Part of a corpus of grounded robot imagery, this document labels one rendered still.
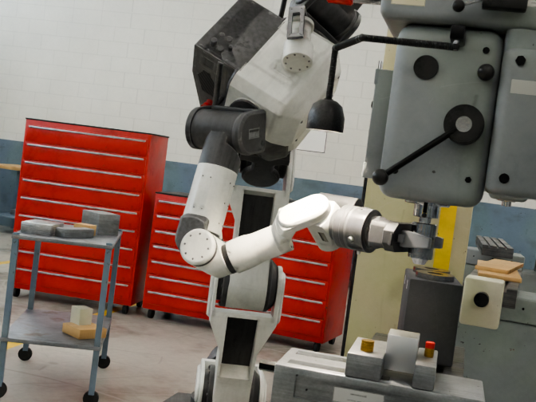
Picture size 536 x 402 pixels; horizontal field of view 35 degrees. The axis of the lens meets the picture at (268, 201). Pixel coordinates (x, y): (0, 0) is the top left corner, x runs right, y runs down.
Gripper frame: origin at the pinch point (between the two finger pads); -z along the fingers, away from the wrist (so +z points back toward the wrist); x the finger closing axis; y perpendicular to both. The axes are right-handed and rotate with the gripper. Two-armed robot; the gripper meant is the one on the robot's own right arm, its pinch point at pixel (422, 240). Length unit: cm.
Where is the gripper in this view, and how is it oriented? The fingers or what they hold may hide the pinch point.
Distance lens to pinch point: 165.2
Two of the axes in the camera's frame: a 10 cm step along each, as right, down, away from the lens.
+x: 5.9, 0.4, 8.1
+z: -8.0, -1.4, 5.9
